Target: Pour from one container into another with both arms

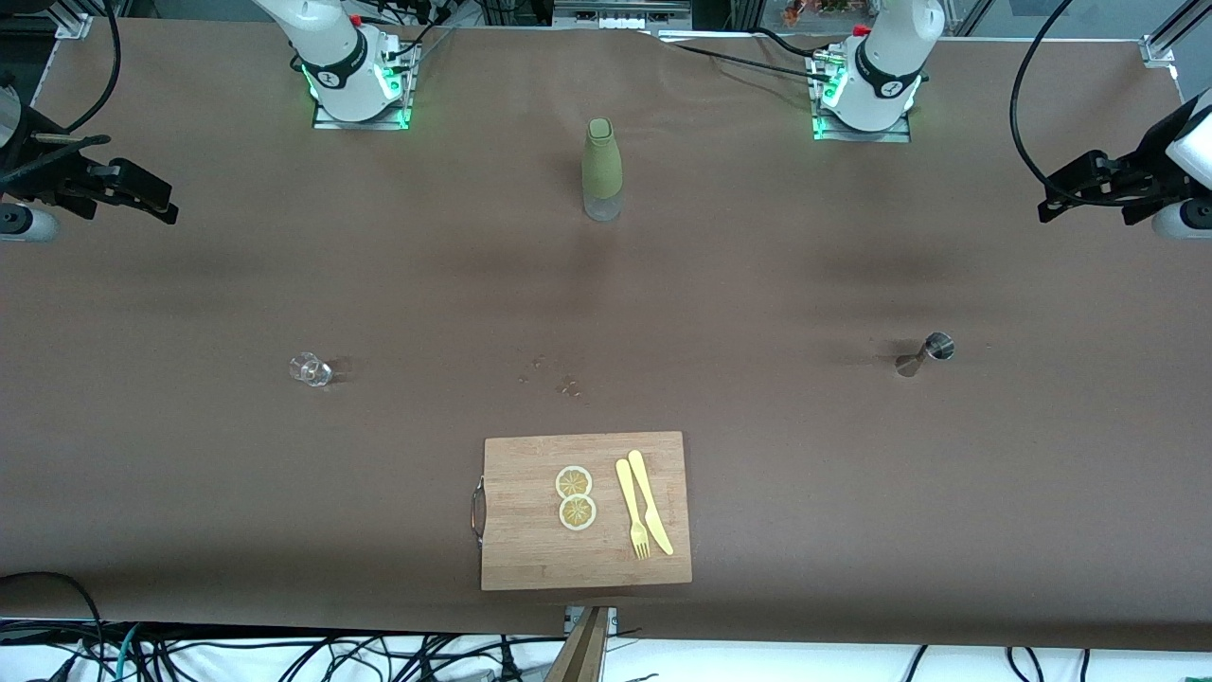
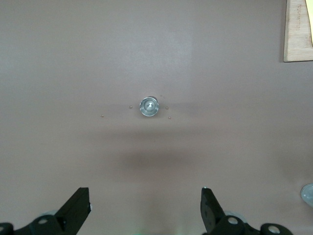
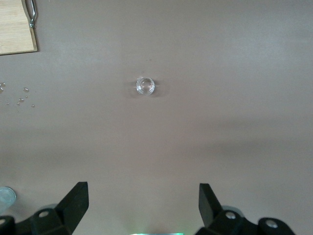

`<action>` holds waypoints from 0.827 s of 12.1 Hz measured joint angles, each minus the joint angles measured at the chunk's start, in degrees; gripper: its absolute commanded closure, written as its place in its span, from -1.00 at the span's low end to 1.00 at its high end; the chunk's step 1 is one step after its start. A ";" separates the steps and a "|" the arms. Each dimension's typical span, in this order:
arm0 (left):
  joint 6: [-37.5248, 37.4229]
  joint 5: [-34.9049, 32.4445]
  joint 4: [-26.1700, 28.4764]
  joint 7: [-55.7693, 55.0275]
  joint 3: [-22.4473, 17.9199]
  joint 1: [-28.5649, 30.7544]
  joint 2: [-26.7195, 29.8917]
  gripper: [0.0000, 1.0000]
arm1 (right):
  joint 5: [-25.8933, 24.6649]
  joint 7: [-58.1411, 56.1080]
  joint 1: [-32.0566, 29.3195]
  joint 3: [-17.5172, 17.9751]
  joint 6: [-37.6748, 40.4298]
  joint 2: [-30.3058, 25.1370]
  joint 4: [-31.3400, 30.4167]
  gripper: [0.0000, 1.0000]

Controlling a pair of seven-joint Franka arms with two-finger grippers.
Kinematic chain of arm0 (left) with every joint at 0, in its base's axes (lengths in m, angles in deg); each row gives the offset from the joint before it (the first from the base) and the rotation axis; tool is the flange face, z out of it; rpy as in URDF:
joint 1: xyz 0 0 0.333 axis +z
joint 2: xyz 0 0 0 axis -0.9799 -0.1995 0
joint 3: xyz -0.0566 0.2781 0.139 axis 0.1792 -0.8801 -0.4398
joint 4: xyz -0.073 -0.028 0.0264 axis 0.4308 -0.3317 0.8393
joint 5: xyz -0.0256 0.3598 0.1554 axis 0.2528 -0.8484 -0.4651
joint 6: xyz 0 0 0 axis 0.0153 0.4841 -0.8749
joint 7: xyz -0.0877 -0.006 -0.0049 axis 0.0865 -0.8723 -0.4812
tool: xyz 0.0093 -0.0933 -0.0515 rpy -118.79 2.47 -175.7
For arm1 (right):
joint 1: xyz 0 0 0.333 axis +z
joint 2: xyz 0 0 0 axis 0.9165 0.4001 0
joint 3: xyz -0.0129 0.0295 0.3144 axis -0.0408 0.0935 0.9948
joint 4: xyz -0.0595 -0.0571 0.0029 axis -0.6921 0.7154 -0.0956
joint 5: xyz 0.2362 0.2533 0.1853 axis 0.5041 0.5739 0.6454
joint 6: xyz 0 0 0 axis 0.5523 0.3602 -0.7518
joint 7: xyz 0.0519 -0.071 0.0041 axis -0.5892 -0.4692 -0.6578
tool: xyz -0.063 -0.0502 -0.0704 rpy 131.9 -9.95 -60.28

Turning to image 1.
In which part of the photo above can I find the steel double jigger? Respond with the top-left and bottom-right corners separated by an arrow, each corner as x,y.
895,332 -> 955,378

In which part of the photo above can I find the small clear glass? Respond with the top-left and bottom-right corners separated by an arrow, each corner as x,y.
288,351 -> 333,388

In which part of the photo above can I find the green sleeved glass bottle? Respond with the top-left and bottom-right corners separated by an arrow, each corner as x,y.
581,117 -> 624,223

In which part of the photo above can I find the grey power strip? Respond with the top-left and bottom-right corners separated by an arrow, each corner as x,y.
554,0 -> 692,31

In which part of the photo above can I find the yellow plastic knife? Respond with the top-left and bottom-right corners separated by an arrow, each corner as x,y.
628,450 -> 675,557

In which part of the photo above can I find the yellow plastic fork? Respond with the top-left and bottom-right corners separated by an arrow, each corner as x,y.
615,458 -> 652,561

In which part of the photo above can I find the wooden cutting board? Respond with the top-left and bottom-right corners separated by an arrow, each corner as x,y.
471,431 -> 693,592

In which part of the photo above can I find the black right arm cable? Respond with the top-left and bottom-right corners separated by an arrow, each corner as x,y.
57,0 -> 124,134

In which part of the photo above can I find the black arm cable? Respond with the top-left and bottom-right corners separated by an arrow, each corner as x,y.
1008,0 -> 1137,206
57,0 -> 124,134

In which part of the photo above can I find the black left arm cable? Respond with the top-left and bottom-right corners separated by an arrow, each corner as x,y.
1008,0 -> 1137,206

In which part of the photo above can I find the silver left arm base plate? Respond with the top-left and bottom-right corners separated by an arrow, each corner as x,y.
812,52 -> 912,143

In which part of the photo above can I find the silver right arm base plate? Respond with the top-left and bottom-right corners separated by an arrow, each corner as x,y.
312,43 -> 415,131

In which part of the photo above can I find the black table cable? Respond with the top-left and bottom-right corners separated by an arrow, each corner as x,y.
653,27 -> 834,86

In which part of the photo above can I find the black floor cable loop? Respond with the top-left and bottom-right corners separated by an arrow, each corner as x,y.
0,571 -> 107,682

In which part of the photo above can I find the teal floor cable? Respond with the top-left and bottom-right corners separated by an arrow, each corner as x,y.
112,623 -> 143,682

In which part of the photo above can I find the wooden camera post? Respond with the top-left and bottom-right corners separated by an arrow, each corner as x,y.
544,606 -> 612,682

